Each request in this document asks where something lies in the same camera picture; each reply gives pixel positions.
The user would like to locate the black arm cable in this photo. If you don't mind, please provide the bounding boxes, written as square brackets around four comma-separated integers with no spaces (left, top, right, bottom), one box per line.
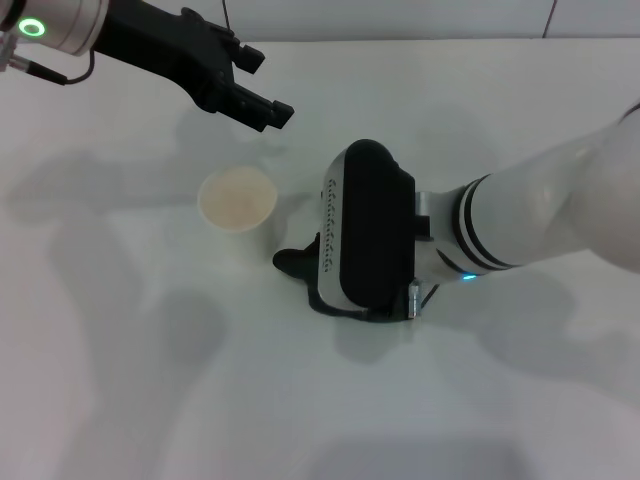
[406,278,442,320]
[7,51,97,86]

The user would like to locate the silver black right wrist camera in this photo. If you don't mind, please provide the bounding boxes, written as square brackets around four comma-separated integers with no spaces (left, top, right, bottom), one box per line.
[316,138,419,314]

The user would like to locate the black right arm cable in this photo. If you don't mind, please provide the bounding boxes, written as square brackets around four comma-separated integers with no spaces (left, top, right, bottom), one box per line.
[406,278,442,320]

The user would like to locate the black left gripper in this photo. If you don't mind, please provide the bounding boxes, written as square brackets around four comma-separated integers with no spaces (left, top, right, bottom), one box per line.
[92,0,296,133]

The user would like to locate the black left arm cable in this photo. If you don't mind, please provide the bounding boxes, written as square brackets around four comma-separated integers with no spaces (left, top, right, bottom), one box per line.
[7,51,97,86]

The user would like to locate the white paper cup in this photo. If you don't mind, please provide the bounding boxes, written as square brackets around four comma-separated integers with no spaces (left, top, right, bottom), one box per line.
[197,165,280,264]

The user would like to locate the dark blue rag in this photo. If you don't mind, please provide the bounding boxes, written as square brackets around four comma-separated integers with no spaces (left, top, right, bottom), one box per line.
[272,232,416,324]

